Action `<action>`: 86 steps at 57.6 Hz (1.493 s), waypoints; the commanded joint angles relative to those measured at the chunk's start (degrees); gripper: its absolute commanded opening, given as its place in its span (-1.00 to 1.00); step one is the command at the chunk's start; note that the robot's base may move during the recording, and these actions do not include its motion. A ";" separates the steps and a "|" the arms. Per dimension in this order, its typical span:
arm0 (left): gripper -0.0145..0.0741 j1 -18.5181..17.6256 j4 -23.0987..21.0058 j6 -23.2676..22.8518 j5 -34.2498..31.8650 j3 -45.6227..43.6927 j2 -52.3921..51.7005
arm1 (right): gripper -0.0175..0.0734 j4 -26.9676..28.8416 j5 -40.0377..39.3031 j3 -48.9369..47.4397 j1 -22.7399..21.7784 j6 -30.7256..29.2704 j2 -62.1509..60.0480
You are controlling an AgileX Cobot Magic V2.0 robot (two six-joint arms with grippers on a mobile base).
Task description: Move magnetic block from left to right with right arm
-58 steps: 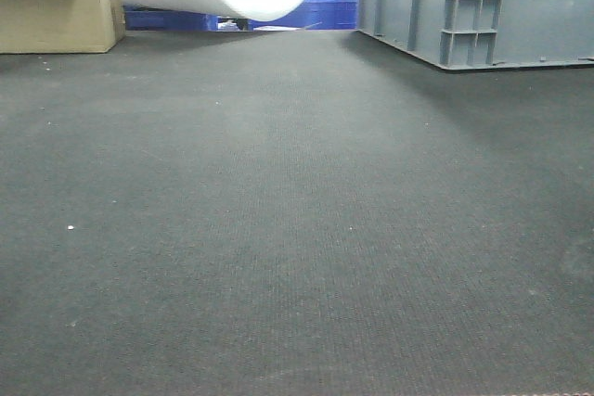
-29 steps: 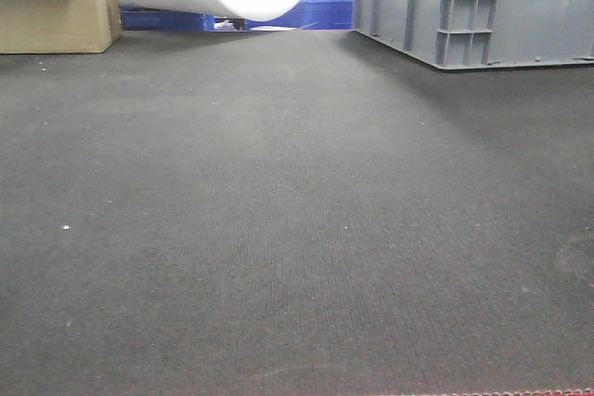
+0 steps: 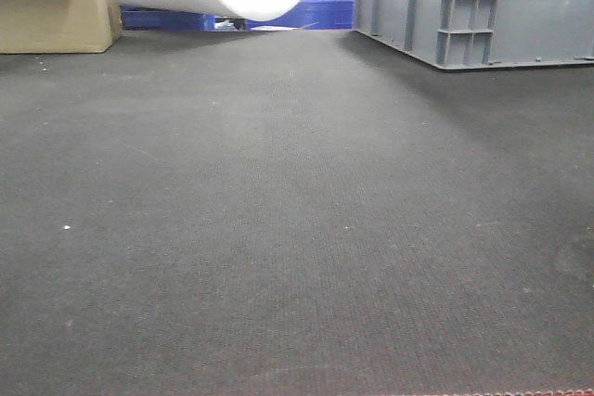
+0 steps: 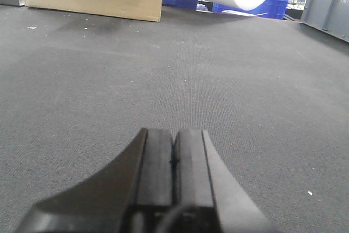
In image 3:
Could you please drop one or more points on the dark grey carpet mat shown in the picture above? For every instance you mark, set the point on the dark grey carpet mat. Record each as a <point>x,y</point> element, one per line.
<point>292,213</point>

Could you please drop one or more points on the blue plastic crate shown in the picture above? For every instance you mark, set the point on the blue plastic crate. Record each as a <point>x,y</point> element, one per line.
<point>307,14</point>

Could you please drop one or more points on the grey plastic crate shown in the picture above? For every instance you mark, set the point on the grey plastic crate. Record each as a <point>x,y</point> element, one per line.
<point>482,34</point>

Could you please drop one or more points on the brown cardboard box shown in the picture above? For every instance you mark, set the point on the brown cardboard box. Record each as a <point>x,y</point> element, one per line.
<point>59,26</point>

